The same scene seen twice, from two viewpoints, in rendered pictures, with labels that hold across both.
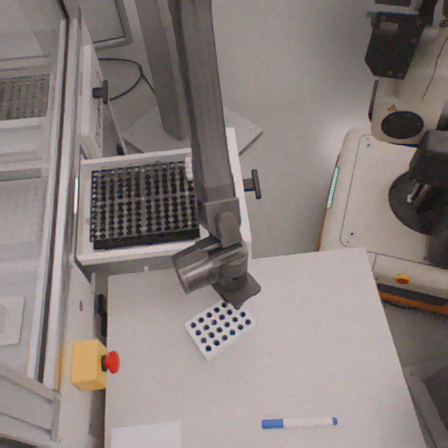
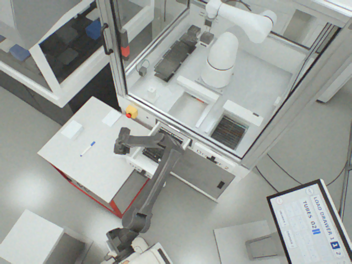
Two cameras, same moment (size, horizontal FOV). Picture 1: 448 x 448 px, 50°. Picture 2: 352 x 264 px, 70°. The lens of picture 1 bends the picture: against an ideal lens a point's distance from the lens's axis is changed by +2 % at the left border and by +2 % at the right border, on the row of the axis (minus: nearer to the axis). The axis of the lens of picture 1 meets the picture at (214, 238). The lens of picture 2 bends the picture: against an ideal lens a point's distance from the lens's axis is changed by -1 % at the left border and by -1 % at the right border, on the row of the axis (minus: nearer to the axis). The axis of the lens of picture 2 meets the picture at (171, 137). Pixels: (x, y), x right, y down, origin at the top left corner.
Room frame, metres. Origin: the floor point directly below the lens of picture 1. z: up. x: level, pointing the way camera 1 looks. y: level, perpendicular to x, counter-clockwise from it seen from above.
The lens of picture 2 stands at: (0.93, -0.49, 2.40)
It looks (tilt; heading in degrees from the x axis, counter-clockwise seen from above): 63 degrees down; 116
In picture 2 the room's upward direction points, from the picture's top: 6 degrees clockwise
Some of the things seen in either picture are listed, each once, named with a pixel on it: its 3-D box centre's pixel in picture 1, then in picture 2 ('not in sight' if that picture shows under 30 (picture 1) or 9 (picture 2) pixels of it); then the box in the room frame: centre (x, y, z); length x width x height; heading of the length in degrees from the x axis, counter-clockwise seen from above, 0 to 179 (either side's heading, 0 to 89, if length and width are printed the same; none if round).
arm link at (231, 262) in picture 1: (228, 258); (120, 142); (0.36, -0.02, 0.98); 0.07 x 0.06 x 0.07; 109
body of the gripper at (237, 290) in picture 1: (232, 273); (121, 147); (0.36, -0.03, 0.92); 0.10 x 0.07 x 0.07; 30
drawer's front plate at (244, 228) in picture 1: (238, 194); (145, 171); (0.57, -0.06, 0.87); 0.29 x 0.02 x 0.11; 0
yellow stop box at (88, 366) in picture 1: (92, 364); (131, 112); (0.24, 0.24, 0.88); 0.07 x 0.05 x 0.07; 0
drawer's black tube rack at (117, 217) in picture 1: (145, 206); (163, 147); (0.57, 0.14, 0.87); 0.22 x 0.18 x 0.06; 90
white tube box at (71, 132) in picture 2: not in sight; (72, 131); (-0.05, -0.07, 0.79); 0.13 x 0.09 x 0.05; 91
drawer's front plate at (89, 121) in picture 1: (93, 103); (213, 157); (0.88, 0.25, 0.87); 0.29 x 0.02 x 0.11; 0
